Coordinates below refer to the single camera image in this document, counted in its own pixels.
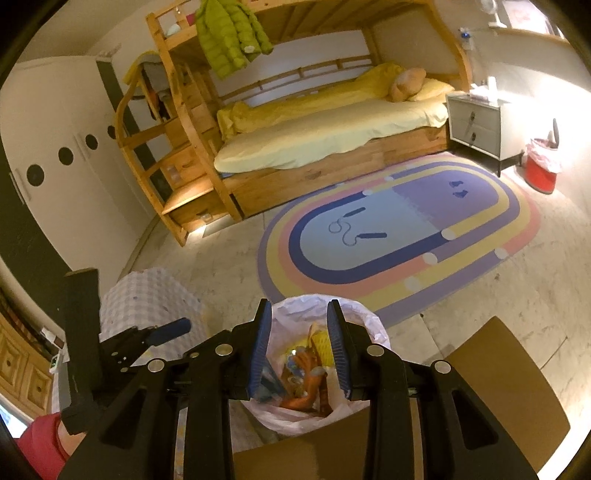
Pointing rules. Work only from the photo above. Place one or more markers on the yellow foam net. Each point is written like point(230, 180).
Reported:
point(321, 346)

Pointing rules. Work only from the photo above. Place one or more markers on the wooden bunk bed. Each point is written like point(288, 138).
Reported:
point(323, 175)

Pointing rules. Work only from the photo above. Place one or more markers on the person's left forearm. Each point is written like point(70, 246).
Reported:
point(41, 447)

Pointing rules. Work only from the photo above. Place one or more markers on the white wall shelf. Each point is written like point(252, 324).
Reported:
point(531, 32)

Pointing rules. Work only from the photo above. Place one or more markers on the white tissue box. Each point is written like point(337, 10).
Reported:
point(482, 93)

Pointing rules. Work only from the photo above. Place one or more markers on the orange plush pillow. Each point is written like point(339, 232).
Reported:
point(406, 85)

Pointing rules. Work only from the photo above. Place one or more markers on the wooden cabinet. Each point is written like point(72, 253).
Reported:
point(23, 369)

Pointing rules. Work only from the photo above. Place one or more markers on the brown cardboard sheet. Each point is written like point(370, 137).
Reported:
point(498, 369)

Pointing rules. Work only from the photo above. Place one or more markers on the orange wrapper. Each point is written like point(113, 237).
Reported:
point(300, 401)

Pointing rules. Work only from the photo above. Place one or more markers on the red bin with pink bag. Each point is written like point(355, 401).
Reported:
point(540, 175)

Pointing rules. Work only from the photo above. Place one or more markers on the green puffer jacket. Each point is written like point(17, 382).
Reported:
point(226, 37)

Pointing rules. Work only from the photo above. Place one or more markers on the white wardrobe with round holes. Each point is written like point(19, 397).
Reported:
point(69, 115)

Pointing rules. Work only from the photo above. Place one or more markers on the small white fan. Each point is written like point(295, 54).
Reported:
point(489, 11)

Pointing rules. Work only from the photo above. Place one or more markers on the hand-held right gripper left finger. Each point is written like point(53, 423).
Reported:
point(261, 350)

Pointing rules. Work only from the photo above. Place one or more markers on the yellow quilt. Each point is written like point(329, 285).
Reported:
point(300, 104)

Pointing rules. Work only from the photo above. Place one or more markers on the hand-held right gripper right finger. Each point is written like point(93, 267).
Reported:
point(336, 350)

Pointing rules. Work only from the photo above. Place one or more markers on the yellow mattress sheet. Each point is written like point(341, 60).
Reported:
point(323, 134)

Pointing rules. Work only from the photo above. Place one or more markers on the rainbow oval rug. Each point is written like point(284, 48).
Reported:
point(392, 221)

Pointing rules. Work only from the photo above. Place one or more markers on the white device with green light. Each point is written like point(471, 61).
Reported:
point(54, 362)

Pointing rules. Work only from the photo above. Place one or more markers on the white nightstand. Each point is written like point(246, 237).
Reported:
point(475, 124)

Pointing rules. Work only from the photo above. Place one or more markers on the wooden drawer staircase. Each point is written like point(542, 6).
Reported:
point(189, 184)

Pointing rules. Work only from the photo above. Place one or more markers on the pink framed picture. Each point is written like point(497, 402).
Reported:
point(526, 14)

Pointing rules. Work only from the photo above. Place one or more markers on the yellow pillow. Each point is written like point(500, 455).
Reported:
point(434, 90)

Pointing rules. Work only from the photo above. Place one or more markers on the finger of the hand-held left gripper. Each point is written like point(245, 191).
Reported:
point(124, 362)
point(171, 328)

